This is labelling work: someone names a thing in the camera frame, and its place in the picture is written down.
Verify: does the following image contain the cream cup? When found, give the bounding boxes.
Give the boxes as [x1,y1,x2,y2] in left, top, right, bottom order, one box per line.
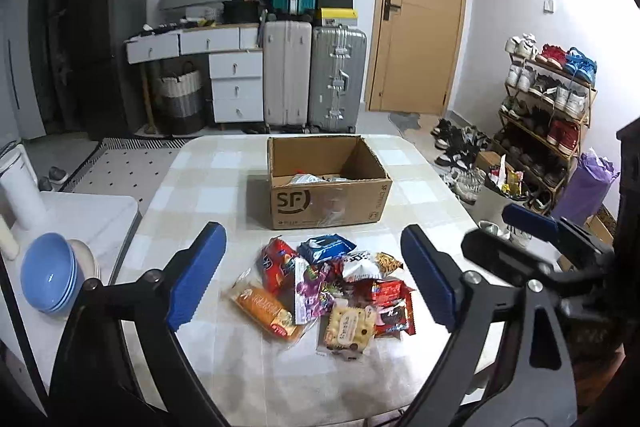
[0,214,21,260]

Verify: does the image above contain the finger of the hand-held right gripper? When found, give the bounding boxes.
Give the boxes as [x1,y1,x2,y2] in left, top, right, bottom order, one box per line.
[501,203,617,269]
[461,229,561,290]

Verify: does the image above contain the pile of floor shoes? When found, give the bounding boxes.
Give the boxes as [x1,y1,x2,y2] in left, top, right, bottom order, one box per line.
[431,117,493,204]

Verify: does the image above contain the black cabinet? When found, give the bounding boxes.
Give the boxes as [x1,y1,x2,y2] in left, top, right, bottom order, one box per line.
[30,0,76,132]

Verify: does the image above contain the orange bread packet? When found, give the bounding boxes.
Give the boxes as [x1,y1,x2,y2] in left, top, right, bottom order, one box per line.
[229,274,306,343]

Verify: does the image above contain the patterned rug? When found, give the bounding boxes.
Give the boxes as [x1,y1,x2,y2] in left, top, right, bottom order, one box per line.
[60,137,193,208]

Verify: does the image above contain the purple bag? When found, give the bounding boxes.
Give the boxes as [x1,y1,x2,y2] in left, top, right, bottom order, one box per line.
[550,149,621,228]

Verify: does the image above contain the white bowl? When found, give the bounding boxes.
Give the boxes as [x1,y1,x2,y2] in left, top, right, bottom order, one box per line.
[67,239,101,283]

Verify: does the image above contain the rows of shoes on rack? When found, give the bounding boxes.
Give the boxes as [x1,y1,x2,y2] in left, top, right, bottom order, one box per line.
[497,34,598,208]

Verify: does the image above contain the wooden shoe rack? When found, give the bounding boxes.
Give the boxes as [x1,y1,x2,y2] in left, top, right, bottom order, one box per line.
[492,52,598,214]

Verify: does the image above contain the red chip packet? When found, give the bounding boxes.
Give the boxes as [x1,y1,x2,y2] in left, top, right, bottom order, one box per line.
[256,237,299,295]

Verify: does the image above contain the white sneakers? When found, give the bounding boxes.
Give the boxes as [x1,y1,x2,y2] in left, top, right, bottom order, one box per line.
[479,221,532,249]

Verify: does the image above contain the wooden door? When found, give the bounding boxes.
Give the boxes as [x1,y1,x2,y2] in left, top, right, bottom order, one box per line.
[365,0,470,116]

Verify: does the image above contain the small cardboard floor box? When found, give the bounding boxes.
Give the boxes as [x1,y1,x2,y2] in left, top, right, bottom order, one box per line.
[472,150,531,200]

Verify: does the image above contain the white black snack packet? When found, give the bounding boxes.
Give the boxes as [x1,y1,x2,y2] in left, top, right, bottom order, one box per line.
[341,249,386,283]

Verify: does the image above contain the grey refrigerator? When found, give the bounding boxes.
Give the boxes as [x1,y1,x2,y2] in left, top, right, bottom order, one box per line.
[70,0,149,140]

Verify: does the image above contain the dark slippers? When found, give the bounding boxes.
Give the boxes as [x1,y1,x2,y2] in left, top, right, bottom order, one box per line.
[37,167,71,191]

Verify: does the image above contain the beige suitcase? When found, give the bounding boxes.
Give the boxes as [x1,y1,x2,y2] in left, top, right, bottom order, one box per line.
[262,21,313,131]

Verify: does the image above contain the silver snack packet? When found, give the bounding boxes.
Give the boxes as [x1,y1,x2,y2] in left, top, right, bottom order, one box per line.
[280,173,351,188]

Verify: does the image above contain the red foil snack packet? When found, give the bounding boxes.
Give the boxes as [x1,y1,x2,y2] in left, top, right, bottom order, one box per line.
[352,278,408,308]

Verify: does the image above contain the white cylindrical bin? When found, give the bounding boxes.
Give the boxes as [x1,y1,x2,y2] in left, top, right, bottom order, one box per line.
[0,142,48,230]

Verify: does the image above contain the white wardrobe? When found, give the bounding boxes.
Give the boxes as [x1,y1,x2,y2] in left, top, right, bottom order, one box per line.
[0,0,48,140]

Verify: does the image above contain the grey door mat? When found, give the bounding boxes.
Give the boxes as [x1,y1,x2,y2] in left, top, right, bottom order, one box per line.
[389,112,421,131]

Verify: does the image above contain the white side table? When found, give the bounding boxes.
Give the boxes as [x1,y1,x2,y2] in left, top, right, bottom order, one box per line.
[0,192,141,400]

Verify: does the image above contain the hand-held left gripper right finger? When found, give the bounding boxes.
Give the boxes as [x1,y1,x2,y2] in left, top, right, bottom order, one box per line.
[390,225,596,427]

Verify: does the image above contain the red-orange Oreo snack packet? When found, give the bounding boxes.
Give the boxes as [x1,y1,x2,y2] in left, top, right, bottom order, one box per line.
[372,292,417,338]

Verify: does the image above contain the silver suitcase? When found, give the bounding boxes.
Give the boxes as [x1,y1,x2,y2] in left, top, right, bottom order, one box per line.
[307,25,368,134]

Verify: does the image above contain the purple candy packet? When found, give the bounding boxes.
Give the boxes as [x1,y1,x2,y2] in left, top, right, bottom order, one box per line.
[292,257,343,325]

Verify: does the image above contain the beige biscuit packet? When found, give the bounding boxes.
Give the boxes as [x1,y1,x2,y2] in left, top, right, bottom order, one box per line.
[316,299,377,360]

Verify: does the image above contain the brown cardboard box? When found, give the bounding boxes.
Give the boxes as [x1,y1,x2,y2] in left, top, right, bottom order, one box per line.
[266,134,393,230]

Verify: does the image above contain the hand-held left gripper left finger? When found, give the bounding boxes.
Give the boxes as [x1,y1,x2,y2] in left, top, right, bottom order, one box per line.
[48,221,231,427]

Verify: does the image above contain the yellow black box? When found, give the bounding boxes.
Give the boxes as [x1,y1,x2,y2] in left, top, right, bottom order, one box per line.
[318,8,359,26]

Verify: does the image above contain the woven laundry basket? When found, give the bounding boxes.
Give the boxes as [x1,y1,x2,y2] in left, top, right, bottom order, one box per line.
[152,62,206,134]

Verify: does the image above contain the white desk with drawers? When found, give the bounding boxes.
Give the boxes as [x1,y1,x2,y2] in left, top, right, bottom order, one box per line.
[125,23,265,124]

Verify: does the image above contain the blue cookie packet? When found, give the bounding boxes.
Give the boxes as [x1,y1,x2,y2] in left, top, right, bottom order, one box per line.
[297,233,353,265]

